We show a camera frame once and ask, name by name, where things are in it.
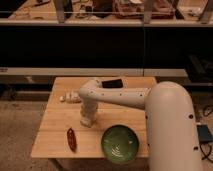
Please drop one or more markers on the green bowl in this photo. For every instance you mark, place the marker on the green bowl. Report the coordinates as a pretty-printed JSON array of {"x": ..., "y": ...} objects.
[{"x": 119, "y": 144}]

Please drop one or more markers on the blue device on floor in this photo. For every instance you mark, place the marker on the blue device on floor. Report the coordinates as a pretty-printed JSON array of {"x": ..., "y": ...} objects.
[{"x": 204, "y": 134}]

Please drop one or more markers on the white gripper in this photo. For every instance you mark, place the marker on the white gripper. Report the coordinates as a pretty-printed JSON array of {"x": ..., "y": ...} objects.
[{"x": 88, "y": 114}]

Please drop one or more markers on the wooden table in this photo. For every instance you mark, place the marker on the wooden table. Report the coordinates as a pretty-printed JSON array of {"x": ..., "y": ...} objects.
[{"x": 51, "y": 139}]

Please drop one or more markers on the red chili pepper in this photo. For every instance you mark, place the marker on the red chili pepper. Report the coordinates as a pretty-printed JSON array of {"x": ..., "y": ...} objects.
[{"x": 71, "y": 139}]

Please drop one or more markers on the long shelf bench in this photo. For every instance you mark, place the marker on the long shelf bench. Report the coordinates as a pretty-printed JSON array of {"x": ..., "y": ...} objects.
[{"x": 12, "y": 71}]

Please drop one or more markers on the white plastic bottle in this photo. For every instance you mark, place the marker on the white plastic bottle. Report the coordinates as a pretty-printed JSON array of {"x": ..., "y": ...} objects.
[{"x": 70, "y": 97}]

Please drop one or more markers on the black rectangular box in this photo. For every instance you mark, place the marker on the black rectangular box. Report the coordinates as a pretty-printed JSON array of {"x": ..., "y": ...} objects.
[{"x": 117, "y": 83}]

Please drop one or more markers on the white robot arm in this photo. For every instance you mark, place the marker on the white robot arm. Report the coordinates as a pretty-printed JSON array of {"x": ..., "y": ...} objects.
[{"x": 171, "y": 123}]

